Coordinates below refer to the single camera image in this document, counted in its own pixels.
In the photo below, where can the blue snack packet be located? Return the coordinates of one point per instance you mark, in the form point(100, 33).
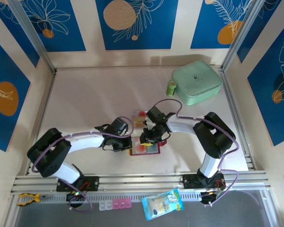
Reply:
point(161, 205)

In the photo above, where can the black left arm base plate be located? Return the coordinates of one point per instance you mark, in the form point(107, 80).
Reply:
point(92, 183)

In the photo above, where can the pink pill box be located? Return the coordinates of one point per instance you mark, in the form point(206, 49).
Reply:
point(121, 203)

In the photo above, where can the clear pill box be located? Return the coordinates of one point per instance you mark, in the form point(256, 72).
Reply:
point(105, 206)

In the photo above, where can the aluminium frame post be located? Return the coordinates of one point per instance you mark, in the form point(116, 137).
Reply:
point(32, 30)
point(241, 30)

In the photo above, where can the plain beige card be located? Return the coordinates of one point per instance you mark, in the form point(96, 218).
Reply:
point(137, 119)

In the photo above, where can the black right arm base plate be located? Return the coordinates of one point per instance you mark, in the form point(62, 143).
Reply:
point(189, 182)

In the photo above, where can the mint green zip pouch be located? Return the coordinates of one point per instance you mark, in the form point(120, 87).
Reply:
point(196, 82)

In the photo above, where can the small green bottle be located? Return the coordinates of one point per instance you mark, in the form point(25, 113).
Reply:
point(171, 89)

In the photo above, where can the aluminium side rail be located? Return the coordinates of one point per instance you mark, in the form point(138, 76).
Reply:
point(46, 104)
point(227, 80)

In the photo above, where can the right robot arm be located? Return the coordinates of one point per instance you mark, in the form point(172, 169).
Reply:
point(210, 139)

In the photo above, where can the grey card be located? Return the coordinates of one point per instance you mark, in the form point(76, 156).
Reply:
point(152, 149)

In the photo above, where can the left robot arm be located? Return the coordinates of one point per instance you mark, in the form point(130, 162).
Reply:
point(85, 142)

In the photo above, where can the red card holder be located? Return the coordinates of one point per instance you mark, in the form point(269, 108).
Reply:
point(159, 150)

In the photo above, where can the aluminium front rail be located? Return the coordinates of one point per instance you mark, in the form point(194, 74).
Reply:
point(137, 182)

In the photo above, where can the card with red print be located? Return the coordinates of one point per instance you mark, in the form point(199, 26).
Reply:
point(140, 114)

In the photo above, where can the card with red circle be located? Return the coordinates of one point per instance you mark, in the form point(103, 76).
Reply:
point(140, 149)

